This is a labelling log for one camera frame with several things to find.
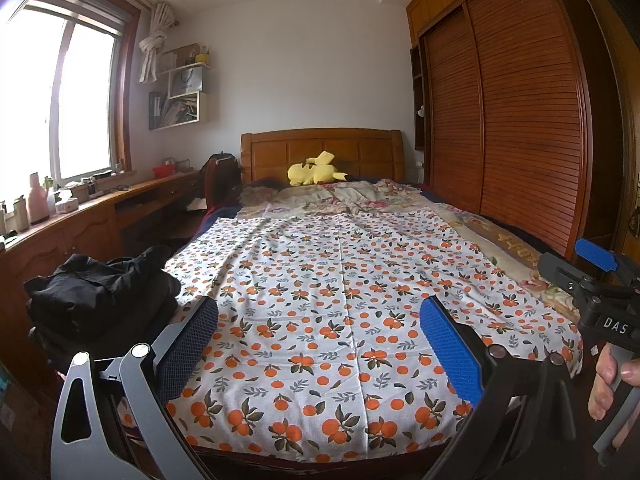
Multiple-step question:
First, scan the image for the yellow plush toy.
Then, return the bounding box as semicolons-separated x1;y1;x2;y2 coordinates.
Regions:
287;151;348;187

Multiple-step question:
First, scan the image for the tied white curtain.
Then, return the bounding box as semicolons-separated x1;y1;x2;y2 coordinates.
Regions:
137;2;180;83

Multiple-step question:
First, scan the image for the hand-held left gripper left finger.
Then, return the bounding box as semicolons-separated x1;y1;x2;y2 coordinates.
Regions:
50;296;220;480

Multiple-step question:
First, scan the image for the wooden slatted wardrobe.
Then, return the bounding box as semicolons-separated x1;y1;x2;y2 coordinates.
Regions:
405;0;626;261

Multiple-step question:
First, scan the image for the brown cardboard bag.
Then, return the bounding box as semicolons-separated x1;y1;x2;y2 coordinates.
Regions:
161;44;201;68

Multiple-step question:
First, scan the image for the white wall shelf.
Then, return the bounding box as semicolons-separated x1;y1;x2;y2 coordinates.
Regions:
148;45;212;132

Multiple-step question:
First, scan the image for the stack of papers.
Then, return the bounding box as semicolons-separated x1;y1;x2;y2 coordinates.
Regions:
161;97;198;125

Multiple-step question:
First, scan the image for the pink thermos bottle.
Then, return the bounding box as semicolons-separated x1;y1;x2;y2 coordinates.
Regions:
27;172;51;225

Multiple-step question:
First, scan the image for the orange fruit print bed sheet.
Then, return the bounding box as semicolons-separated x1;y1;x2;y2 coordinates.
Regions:
122;207;583;463

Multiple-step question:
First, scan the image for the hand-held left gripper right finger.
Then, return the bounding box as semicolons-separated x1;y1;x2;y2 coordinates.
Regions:
419;296;578;480

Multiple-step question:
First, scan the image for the white paper bag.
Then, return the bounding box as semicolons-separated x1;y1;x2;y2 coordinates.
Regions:
170;69;203;98

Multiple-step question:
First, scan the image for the person's right hand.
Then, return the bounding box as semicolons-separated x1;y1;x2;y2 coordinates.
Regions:
589;345;640;421

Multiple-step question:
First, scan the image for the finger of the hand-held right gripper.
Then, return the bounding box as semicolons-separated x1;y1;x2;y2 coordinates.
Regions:
575;238;640;286
539;252;601;296

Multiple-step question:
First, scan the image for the floral quilt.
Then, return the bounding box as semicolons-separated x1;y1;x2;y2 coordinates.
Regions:
240;179;583;321

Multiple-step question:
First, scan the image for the white bottle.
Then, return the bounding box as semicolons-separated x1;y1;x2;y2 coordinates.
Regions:
12;196;30;233

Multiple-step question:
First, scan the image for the wooden desk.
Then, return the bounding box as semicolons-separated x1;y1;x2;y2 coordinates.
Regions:
0;170;203;391

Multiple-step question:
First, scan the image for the window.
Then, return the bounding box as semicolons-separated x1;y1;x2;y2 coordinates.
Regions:
0;0;141;196

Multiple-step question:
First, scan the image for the black coat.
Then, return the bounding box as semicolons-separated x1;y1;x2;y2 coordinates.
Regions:
24;247;182;333

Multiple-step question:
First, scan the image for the wooden bed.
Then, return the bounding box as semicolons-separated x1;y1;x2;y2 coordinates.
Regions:
122;129;586;466

